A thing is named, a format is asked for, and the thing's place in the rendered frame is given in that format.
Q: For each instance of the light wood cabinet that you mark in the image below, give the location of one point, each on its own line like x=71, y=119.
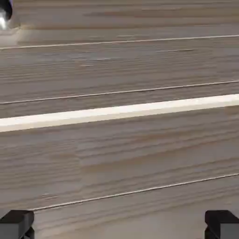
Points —
x=119, y=71

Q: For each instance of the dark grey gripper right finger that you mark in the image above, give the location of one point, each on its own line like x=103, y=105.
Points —
x=222, y=224

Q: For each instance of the light wood cabinet door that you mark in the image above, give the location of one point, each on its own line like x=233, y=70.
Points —
x=130, y=20
x=119, y=153

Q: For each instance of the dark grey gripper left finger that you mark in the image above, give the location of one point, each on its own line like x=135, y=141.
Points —
x=16, y=224

